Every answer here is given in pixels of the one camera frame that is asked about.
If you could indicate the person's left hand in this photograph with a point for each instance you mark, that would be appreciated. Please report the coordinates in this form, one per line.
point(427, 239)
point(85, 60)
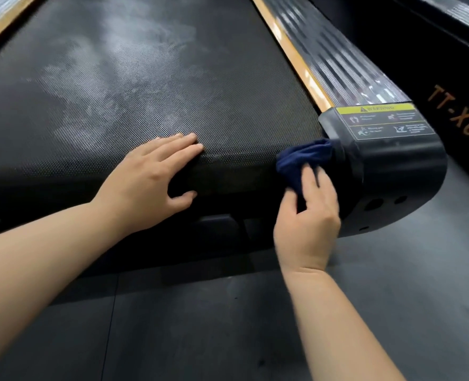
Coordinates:
point(143, 182)

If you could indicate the person's right hand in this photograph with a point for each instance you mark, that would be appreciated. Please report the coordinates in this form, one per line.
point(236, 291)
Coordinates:
point(308, 230)

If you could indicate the person's right thumb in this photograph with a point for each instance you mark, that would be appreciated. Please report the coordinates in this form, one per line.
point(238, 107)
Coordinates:
point(287, 202)

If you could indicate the person's left middle finger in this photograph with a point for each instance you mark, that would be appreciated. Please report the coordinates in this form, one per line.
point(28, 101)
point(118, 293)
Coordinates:
point(177, 141)

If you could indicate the person's left thumb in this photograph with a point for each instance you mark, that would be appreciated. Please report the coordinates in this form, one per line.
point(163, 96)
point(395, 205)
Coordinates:
point(183, 199)

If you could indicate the dark blue cleaning cloth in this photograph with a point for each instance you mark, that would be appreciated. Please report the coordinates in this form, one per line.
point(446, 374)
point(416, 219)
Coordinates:
point(302, 156)

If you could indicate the person's right forearm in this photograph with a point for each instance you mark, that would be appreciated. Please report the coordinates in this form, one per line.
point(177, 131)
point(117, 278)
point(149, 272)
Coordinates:
point(333, 329)

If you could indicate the person's left forearm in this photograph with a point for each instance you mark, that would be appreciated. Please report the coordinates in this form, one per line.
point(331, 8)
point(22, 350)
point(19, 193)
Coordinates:
point(40, 265)

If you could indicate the black treadmill belt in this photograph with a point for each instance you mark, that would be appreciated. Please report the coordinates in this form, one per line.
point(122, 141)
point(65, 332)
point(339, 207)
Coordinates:
point(139, 75)

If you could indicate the black treadmill end cap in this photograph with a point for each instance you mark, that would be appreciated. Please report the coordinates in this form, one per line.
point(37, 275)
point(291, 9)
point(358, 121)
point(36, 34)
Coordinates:
point(393, 174)

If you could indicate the yellow and black warning label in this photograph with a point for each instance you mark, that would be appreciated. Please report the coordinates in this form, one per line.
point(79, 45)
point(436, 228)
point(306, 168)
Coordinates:
point(385, 120)

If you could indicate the black neighbouring treadmill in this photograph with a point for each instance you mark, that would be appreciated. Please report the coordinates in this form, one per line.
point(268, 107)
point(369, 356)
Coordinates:
point(437, 67)

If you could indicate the ribbed treadmill side rail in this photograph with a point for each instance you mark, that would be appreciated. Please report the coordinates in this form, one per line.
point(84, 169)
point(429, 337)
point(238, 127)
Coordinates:
point(329, 55)
point(0, 15)

